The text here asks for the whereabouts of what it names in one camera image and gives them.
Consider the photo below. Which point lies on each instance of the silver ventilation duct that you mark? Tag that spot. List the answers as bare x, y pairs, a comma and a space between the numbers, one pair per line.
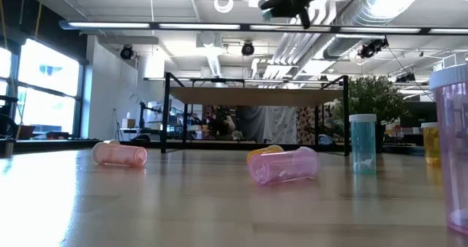
365, 13

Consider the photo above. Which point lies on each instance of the purple pill bottle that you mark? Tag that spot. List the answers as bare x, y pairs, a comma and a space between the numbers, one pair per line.
455, 148
285, 166

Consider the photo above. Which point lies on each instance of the white floral curtain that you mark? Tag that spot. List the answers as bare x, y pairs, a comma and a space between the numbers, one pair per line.
270, 124

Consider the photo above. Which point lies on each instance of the black ceiling spotlight cluster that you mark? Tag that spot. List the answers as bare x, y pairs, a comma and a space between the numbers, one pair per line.
371, 49

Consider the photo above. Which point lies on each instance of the wooden shelf black metal frame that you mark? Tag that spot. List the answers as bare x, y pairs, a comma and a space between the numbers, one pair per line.
256, 97

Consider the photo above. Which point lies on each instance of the cardboard box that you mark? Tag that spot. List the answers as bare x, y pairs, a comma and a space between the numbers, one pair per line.
128, 123

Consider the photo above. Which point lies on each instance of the brown patterned cloth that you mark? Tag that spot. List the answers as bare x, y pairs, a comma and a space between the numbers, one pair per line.
305, 124

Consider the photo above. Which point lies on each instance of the small potted plant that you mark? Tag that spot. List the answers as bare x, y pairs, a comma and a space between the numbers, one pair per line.
237, 134

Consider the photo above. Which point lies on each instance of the black monitor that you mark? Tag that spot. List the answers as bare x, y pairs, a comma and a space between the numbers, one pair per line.
411, 115

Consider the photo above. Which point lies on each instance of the pink pill bottle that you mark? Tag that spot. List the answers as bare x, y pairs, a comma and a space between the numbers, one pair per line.
120, 155

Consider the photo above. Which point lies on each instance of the person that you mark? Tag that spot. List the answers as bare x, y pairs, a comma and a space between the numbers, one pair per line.
219, 124

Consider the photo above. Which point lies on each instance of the teal pill bottle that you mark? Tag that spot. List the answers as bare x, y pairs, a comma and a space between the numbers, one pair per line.
267, 15
362, 144

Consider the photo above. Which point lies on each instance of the green potted plant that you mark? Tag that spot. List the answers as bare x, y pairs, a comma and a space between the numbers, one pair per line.
376, 97

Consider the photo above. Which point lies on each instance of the LED light bar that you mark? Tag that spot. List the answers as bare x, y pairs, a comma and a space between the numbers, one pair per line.
109, 25

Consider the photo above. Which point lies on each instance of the large window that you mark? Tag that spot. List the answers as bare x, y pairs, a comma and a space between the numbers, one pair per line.
47, 75

